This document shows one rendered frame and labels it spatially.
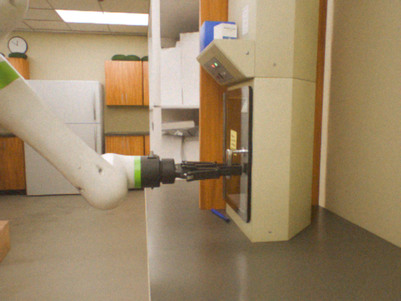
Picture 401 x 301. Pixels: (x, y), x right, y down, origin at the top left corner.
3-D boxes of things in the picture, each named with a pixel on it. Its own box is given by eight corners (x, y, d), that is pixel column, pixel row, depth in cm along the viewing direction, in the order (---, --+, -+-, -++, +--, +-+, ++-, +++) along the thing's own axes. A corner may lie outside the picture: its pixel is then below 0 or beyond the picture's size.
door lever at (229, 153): (243, 179, 106) (241, 176, 109) (245, 148, 104) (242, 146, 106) (225, 179, 106) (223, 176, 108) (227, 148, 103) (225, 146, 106)
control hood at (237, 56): (227, 86, 130) (227, 58, 128) (254, 77, 98) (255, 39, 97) (195, 85, 128) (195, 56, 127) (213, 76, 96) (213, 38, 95)
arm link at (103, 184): (29, 76, 85) (-5, 108, 86) (12, 78, 74) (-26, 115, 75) (138, 180, 95) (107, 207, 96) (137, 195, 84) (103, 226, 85)
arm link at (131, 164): (91, 149, 104) (93, 185, 107) (84, 160, 92) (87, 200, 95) (140, 148, 106) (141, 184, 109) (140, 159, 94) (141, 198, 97)
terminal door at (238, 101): (225, 199, 134) (227, 91, 129) (249, 225, 104) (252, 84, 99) (223, 199, 133) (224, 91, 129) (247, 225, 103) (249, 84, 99)
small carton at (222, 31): (227, 48, 111) (227, 28, 110) (236, 46, 106) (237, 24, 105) (213, 47, 108) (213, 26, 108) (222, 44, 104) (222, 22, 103)
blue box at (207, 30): (227, 56, 124) (228, 29, 123) (235, 51, 115) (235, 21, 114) (199, 55, 123) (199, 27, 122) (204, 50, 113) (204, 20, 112)
